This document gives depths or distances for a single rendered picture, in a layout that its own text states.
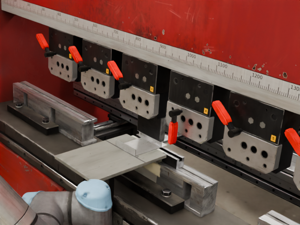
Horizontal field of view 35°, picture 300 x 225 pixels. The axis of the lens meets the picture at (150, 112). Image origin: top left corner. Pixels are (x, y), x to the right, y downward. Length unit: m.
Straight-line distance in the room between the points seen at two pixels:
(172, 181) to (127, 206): 0.15
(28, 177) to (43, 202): 0.82
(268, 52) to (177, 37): 0.27
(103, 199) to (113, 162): 0.32
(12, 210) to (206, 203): 0.61
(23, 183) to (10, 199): 0.99
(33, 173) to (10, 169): 0.18
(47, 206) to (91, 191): 0.09
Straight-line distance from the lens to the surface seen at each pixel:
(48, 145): 1.73
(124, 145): 1.40
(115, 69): 1.41
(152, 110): 1.36
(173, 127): 1.27
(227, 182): 3.40
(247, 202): 3.21
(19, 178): 1.94
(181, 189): 1.38
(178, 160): 1.39
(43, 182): 1.77
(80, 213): 1.05
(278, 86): 1.09
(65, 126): 1.79
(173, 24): 1.26
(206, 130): 1.23
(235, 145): 1.19
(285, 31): 1.06
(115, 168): 1.31
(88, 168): 1.31
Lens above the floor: 1.62
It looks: 21 degrees down
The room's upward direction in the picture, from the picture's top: 4 degrees clockwise
